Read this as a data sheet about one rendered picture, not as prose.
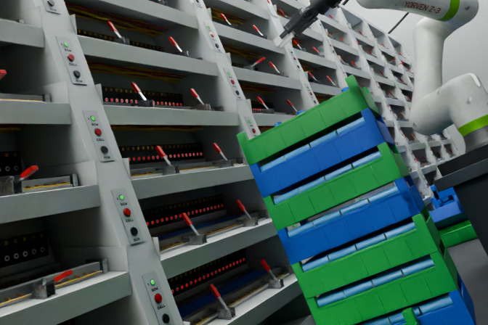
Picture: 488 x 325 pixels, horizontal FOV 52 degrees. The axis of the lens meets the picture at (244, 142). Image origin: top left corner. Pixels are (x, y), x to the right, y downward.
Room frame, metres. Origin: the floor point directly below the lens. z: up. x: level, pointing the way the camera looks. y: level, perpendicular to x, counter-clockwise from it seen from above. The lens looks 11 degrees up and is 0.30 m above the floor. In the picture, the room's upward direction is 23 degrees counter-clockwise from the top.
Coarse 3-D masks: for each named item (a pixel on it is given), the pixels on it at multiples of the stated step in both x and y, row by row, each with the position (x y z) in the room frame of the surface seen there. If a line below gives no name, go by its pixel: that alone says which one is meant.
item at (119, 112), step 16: (112, 96) 1.38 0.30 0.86; (128, 96) 1.43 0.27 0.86; (144, 96) 1.26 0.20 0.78; (160, 96) 1.57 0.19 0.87; (176, 96) 1.64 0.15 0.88; (112, 112) 1.12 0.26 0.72; (128, 112) 1.17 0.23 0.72; (144, 112) 1.22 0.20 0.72; (160, 112) 1.27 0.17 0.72; (176, 112) 1.33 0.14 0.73; (192, 112) 1.40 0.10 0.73; (208, 112) 1.47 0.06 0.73; (224, 112) 1.55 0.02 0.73; (112, 128) 1.29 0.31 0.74; (128, 128) 1.38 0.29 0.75; (144, 128) 1.39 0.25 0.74; (160, 128) 1.46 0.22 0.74; (176, 128) 1.53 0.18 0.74; (192, 128) 1.60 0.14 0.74
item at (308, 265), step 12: (384, 228) 1.23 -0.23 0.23; (396, 228) 1.07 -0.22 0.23; (408, 228) 1.06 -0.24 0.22; (360, 240) 1.19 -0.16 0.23; (372, 240) 1.09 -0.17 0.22; (384, 240) 1.08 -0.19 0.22; (324, 252) 1.25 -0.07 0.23; (336, 252) 1.12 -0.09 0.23; (348, 252) 1.11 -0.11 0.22; (312, 264) 1.14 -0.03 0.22
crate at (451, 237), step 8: (456, 224) 2.33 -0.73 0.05; (464, 224) 2.31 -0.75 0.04; (440, 232) 2.37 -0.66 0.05; (448, 232) 2.35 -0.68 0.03; (456, 232) 2.14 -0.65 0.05; (464, 232) 2.13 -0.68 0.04; (472, 232) 2.12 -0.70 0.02; (448, 240) 2.17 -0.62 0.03; (456, 240) 2.15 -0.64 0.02; (464, 240) 2.14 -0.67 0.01
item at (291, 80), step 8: (240, 72) 1.77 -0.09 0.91; (248, 72) 1.82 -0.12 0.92; (256, 72) 1.87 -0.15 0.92; (288, 72) 2.26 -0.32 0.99; (296, 72) 2.24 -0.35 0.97; (240, 80) 1.77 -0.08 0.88; (248, 80) 1.82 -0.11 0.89; (256, 80) 1.87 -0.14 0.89; (264, 80) 1.93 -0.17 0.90; (272, 80) 1.99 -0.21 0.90; (280, 80) 2.06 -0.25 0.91; (288, 80) 2.13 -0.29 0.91; (296, 80) 2.21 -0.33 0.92; (248, 88) 2.06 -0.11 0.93; (256, 88) 2.09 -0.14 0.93; (264, 88) 2.14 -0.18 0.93; (296, 88) 2.20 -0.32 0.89
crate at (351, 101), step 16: (352, 80) 1.05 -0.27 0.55; (336, 96) 1.06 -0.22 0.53; (352, 96) 1.05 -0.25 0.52; (368, 96) 1.14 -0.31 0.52; (304, 112) 1.09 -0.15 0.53; (320, 112) 1.08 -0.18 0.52; (336, 112) 1.07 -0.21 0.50; (352, 112) 1.06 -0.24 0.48; (272, 128) 1.11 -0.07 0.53; (288, 128) 1.10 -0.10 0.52; (304, 128) 1.09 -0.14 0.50; (320, 128) 1.08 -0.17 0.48; (336, 128) 1.14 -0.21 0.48; (240, 144) 1.14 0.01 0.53; (256, 144) 1.13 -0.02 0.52; (272, 144) 1.12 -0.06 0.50; (288, 144) 1.11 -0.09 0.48; (304, 144) 1.18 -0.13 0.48; (256, 160) 1.14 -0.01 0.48
